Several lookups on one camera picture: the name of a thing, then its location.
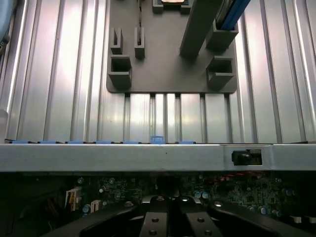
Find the light blue rounded cover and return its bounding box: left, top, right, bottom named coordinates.
left=0, top=0, right=13, bottom=43

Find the green RAM stick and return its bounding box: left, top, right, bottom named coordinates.
left=137, top=0, right=145, bottom=46

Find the hard disk with blue carrier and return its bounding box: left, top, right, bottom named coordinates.
left=215, top=0, right=248, bottom=32

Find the grey parts rack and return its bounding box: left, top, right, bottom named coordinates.
left=106, top=0, right=239, bottom=94

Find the open PC case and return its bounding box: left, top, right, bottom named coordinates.
left=0, top=108, right=316, bottom=237

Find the green motherboard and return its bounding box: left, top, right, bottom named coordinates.
left=14, top=172, right=316, bottom=223

